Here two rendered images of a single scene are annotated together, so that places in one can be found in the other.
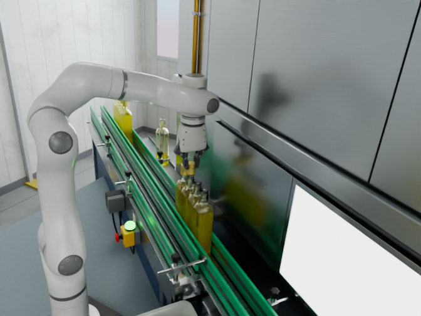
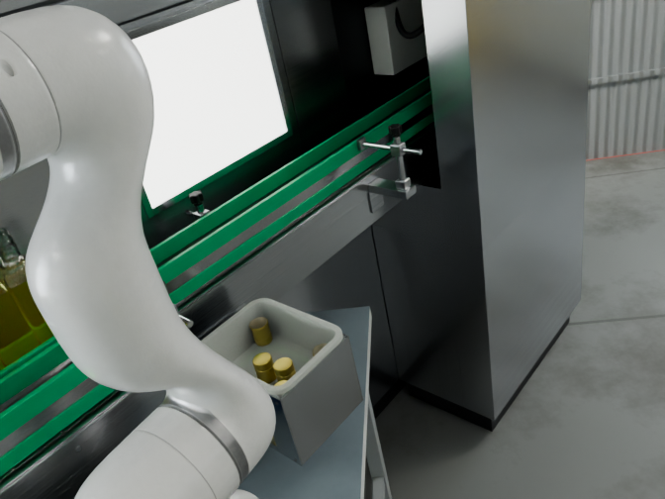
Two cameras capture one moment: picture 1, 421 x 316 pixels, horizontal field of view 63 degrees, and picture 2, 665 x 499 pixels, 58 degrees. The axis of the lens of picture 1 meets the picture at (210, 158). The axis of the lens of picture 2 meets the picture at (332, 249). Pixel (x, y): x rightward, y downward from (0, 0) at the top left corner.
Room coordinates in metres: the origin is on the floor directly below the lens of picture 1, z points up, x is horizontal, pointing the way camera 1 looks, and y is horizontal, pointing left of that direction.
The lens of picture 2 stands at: (0.79, 0.93, 1.66)
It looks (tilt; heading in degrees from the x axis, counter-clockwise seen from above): 31 degrees down; 255
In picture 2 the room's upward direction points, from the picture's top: 13 degrees counter-clockwise
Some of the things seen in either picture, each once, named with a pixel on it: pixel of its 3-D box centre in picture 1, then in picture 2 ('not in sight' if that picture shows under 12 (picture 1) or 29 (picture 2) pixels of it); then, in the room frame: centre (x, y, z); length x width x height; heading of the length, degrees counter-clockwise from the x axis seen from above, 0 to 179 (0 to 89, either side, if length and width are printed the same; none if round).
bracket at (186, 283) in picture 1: (186, 288); not in sight; (0.87, 0.05, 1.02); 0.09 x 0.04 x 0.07; 118
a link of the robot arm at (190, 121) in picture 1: (193, 118); not in sight; (1.13, 0.07, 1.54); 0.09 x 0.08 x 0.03; 118
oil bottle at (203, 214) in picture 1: (202, 227); (43, 315); (1.03, 0.01, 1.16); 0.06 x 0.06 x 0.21; 27
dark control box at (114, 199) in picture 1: (114, 201); not in sight; (1.45, 0.46, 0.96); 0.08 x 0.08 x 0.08; 28
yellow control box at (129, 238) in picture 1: (129, 235); not in sight; (1.21, 0.33, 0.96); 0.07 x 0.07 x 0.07; 28
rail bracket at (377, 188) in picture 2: not in sight; (392, 170); (0.29, -0.23, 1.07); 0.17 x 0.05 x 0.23; 118
